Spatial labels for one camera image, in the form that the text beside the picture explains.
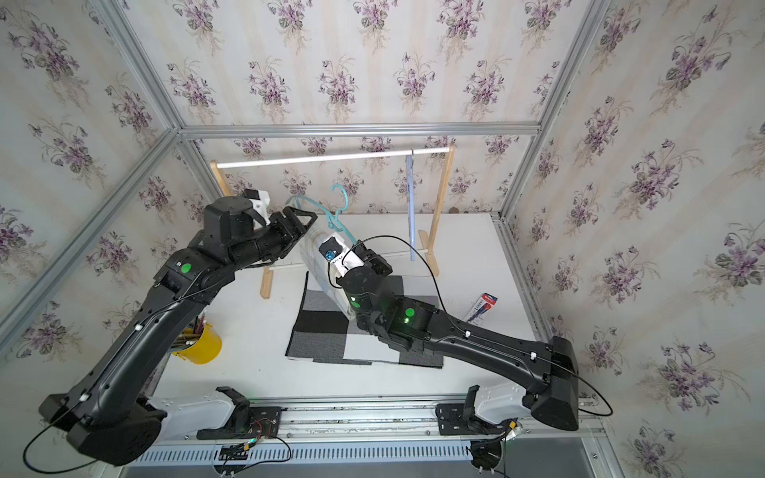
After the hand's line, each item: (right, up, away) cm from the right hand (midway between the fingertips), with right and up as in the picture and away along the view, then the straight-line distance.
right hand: (367, 243), depth 65 cm
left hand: (-10, +4, -1) cm, 11 cm away
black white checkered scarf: (-15, -27, +24) cm, 39 cm away
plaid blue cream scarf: (-14, -6, +16) cm, 22 cm away
